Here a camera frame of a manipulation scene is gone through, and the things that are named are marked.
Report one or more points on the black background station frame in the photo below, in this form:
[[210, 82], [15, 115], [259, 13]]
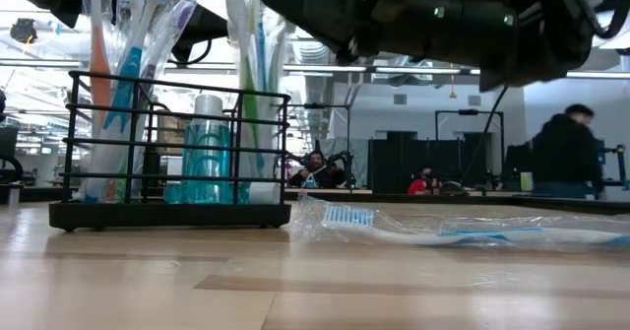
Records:
[[320, 106], [619, 167], [467, 112]]

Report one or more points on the silver ceiling duct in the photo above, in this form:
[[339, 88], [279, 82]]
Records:
[[312, 51]]

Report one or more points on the orange white toothbrush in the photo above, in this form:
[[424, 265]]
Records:
[[100, 59]]

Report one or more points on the black partition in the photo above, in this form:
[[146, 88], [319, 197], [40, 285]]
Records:
[[394, 165]]

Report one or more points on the black table frame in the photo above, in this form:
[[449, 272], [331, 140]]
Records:
[[581, 204]]

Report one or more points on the person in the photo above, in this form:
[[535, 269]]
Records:
[[315, 170], [566, 152], [422, 182]]

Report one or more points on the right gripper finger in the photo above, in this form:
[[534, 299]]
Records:
[[315, 10]]

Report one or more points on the bundle of packaged toothbrushes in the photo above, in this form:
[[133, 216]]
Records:
[[125, 88]]

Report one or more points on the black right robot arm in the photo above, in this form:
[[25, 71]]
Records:
[[492, 29]]

